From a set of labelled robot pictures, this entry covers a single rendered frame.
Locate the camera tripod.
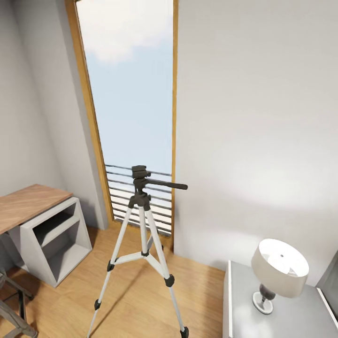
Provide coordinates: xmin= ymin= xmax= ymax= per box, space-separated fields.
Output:
xmin=86 ymin=165 xmax=189 ymax=338

